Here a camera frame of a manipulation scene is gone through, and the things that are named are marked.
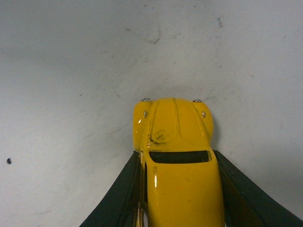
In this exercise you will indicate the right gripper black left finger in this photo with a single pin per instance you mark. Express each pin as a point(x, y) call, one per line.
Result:
point(120, 207)

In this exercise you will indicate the yellow beetle toy car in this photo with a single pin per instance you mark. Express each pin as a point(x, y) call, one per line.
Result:
point(180, 184)

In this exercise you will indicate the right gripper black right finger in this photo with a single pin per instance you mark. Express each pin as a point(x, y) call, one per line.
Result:
point(246, 204)

